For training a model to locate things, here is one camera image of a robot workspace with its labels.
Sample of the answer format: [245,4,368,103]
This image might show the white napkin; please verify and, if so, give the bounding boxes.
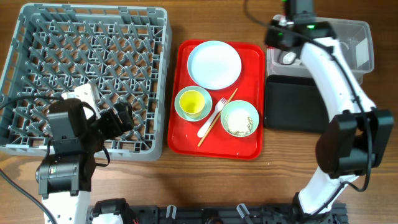
[281,52,297,65]

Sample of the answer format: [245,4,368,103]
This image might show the yellow plastic cup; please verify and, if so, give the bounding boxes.
[179,90,205,119]

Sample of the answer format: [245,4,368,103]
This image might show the rice and peanut shells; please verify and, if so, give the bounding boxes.
[223,109,253,137]

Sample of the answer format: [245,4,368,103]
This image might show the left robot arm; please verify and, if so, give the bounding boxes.
[36,98,134,223]

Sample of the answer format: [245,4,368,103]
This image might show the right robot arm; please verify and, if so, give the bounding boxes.
[265,1,394,222]

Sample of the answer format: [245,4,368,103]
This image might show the grey dishwasher rack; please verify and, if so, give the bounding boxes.
[1,3,172,161]

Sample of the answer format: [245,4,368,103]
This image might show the red plastic tray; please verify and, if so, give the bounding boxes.
[167,39,266,160]

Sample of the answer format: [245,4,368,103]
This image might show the black tray bin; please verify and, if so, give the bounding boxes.
[264,75,329,133]

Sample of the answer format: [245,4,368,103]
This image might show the clear plastic bin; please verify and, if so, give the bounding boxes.
[267,17,374,83]

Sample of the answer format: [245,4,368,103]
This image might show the light blue plate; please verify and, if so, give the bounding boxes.
[187,40,242,90]

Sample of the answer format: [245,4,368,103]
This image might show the wooden chopstick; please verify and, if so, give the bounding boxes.
[197,89,238,147]

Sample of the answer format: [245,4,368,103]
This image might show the mint green saucer bowl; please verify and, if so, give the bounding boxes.
[174,86,213,122]

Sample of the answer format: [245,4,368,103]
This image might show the white plastic fork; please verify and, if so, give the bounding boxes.
[197,98,227,138]

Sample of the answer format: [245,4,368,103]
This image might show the right black cable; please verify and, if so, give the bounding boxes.
[242,0,374,193]

